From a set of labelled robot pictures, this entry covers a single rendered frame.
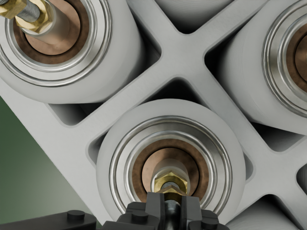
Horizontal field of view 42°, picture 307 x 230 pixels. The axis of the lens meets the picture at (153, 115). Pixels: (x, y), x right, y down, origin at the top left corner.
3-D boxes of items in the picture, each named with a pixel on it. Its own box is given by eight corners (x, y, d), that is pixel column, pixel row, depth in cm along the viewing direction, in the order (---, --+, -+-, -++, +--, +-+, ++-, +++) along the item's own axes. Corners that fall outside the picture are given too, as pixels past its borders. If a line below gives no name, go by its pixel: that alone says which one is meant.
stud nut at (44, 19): (57, 7, 22) (53, 3, 21) (47, 37, 22) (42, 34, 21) (23, -5, 22) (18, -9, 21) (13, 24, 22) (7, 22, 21)
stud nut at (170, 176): (185, 206, 21) (186, 211, 21) (153, 205, 22) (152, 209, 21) (187, 170, 21) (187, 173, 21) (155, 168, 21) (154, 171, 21)
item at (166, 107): (140, 199, 43) (117, 269, 25) (114, 113, 43) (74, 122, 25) (226, 175, 43) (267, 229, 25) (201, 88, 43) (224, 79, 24)
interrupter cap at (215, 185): (129, 248, 25) (128, 253, 25) (95, 133, 25) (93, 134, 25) (245, 216, 25) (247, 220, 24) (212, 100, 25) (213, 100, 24)
